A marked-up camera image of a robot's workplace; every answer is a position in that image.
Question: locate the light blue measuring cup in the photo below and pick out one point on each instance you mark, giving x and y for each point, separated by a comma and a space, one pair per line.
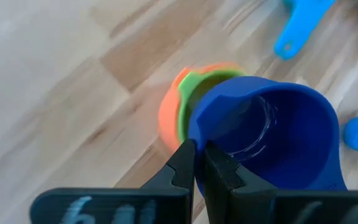
300, 25

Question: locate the green measuring cup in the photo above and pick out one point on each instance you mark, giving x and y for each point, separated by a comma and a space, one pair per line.
186, 93

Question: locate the orange measuring cup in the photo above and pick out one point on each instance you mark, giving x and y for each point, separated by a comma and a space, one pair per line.
168, 118

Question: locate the purple measuring cup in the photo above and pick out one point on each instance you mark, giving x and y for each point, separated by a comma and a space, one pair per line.
291, 149

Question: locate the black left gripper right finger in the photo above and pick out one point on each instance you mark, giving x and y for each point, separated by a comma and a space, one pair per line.
259, 208

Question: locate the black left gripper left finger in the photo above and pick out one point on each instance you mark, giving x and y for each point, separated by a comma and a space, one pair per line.
154, 205

